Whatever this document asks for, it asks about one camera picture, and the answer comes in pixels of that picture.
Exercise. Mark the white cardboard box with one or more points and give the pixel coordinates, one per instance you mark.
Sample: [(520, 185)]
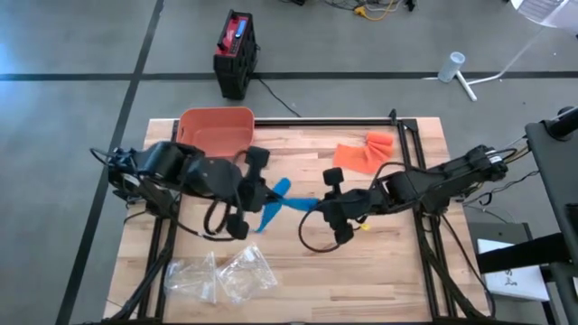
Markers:
[(510, 280)]

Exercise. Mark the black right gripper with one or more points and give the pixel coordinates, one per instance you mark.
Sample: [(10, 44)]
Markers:
[(341, 205)]

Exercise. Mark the small yellow tag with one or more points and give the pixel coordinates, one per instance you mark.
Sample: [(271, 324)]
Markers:
[(365, 226)]

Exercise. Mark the white printed paper sheet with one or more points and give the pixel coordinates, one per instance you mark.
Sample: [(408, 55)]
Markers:
[(551, 11)]

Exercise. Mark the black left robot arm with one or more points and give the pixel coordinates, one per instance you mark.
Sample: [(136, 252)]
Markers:
[(180, 169)]

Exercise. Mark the black aluminium table frame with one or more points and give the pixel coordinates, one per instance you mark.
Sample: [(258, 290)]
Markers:
[(325, 122)]

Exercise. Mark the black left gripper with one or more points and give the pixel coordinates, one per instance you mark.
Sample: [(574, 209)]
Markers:
[(250, 194)]

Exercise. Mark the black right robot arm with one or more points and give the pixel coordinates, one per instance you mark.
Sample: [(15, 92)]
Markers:
[(433, 182)]

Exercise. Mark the orange plastic basin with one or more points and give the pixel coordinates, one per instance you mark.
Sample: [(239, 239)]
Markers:
[(221, 128)]

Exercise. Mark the red and black power station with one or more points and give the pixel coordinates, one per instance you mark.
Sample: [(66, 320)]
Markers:
[(235, 54)]

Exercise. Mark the black equipment cart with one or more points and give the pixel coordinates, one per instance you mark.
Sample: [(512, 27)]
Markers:
[(551, 158)]

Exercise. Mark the white plastic cylinder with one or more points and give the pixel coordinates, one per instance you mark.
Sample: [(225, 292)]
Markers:
[(451, 67)]

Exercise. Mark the blue elastic bandage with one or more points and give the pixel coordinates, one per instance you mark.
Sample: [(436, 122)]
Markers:
[(298, 204)]

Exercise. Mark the white stand base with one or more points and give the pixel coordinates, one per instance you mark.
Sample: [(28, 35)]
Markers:
[(467, 88)]

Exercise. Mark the orange elastic bandage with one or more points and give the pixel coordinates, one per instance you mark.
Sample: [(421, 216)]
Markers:
[(357, 158)]

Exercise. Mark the clear plastic bag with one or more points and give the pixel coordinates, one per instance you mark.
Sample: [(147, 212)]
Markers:
[(246, 273), (189, 280)]

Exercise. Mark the grey cabinet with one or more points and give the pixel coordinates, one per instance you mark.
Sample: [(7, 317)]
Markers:
[(496, 230)]

